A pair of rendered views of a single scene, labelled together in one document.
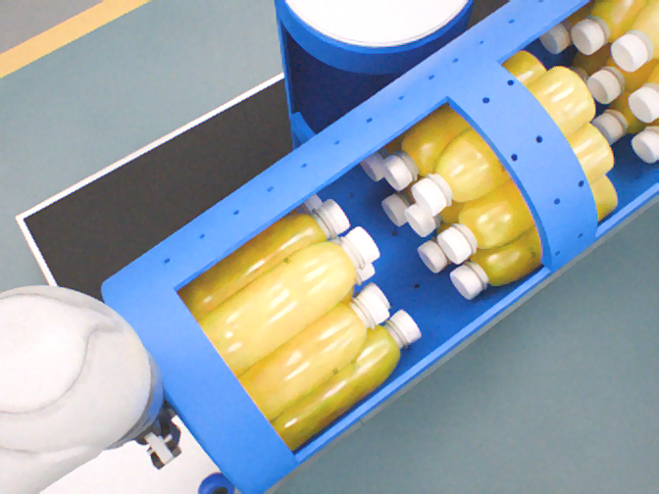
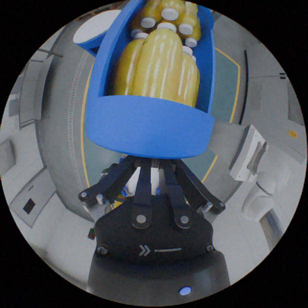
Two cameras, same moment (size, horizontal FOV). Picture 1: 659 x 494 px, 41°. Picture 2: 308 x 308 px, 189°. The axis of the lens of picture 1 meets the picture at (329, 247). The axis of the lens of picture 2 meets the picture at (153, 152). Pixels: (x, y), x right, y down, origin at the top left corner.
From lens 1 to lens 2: 0.76 m
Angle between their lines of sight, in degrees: 37
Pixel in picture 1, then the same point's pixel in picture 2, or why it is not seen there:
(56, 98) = not seen: hidden behind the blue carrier
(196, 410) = (186, 148)
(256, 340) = (171, 80)
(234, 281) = (129, 74)
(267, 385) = (185, 100)
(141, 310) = (96, 126)
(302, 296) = (171, 46)
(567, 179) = not seen: outside the picture
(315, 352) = (189, 73)
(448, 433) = not seen: hidden behind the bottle
